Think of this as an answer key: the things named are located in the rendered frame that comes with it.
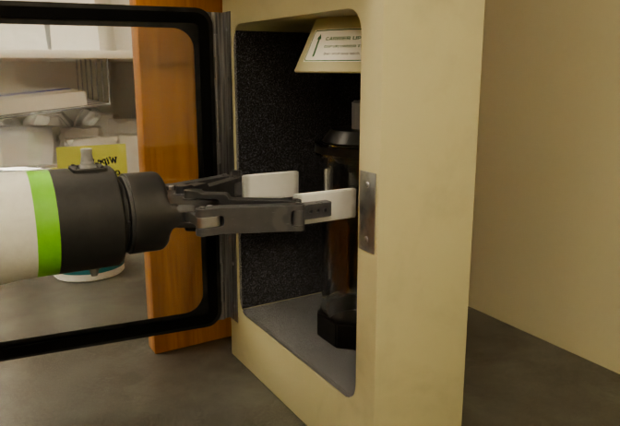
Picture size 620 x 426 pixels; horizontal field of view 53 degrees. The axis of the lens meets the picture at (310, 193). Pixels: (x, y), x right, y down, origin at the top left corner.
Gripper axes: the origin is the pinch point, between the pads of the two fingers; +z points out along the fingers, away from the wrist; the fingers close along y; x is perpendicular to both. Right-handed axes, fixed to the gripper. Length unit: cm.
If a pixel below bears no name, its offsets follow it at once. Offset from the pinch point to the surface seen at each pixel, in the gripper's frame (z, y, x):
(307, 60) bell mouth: -1.4, -1.8, -14.1
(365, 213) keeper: -2.9, -14.5, -1.2
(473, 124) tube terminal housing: 7.6, -16.0, -8.5
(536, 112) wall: 40.0, 4.1, -7.4
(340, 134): 2.4, -2.3, -6.6
